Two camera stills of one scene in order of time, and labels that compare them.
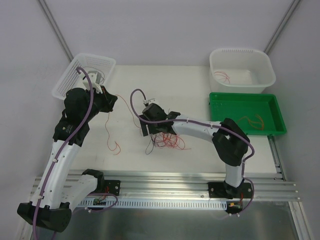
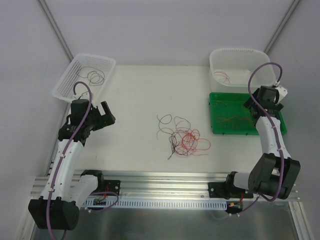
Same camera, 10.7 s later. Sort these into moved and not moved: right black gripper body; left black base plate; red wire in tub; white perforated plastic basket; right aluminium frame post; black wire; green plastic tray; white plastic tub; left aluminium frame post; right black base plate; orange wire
Moved: black wire; right black gripper body; orange wire
Not moved: red wire in tub; right aluminium frame post; right black base plate; left black base plate; white perforated plastic basket; green plastic tray; left aluminium frame post; white plastic tub
